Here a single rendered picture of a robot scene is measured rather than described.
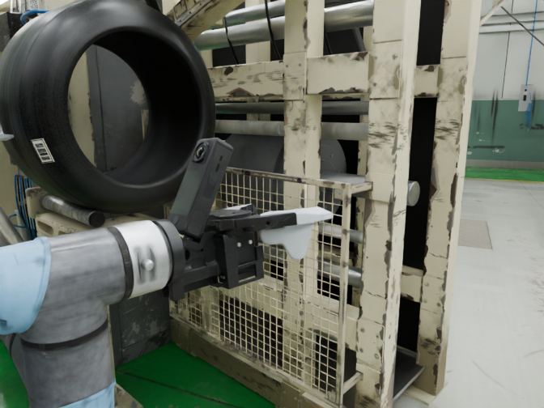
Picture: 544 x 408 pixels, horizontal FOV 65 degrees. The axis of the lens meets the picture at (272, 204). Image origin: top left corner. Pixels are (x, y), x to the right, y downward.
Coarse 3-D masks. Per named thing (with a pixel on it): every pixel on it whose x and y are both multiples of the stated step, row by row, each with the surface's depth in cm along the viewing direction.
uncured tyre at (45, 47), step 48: (96, 0) 107; (48, 48) 99; (144, 48) 142; (192, 48) 126; (0, 96) 106; (48, 96) 99; (192, 96) 146; (48, 144) 102; (144, 144) 151; (192, 144) 146; (48, 192) 124; (96, 192) 111; (144, 192) 121
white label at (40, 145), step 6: (42, 138) 99; (36, 144) 101; (42, 144) 100; (36, 150) 102; (42, 150) 101; (48, 150) 101; (42, 156) 102; (48, 156) 102; (42, 162) 103; (48, 162) 102
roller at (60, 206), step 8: (48, 200) 134; (56, 200) 131; (64, 200) 130; (48, 208) 135; (56, 208) 129; (64, 208) 125; (72, 208) 122; (80, 208) 120; (88, 208) 119; (72, 216) 122; (80, 216) 118; (88, 216) 115; (96, 216) 115; (88, 224) 116; (96, 224) 116
